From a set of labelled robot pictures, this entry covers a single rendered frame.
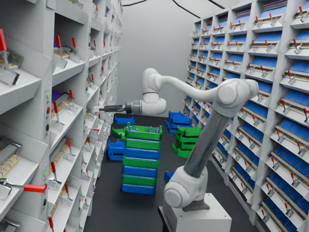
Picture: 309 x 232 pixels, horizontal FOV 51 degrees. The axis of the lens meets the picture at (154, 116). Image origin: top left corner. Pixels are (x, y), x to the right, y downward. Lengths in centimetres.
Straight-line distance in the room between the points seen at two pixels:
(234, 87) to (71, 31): 76
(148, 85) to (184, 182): 63
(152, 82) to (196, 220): 84
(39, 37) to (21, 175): 29
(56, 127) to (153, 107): 100
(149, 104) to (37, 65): 127
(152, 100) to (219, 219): 80
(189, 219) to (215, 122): 60
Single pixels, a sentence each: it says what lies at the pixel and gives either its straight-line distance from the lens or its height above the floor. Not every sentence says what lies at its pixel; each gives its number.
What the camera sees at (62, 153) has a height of 75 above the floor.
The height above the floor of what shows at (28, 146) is 97.
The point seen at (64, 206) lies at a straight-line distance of 143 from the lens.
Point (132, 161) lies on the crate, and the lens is 273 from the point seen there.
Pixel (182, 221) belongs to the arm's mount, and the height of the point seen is 29.
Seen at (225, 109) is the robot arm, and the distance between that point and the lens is 159.
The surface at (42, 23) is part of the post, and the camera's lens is 76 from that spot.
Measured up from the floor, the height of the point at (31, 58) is 117.
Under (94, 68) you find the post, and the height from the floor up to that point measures 105.
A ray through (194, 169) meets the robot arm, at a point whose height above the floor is 62.
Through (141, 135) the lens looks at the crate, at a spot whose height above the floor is 51.
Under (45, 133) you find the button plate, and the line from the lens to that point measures 82.
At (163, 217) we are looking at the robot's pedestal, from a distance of 211.
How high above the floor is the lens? 122
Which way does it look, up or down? 12 degrees down
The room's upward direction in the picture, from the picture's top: 6 degrees clockwise
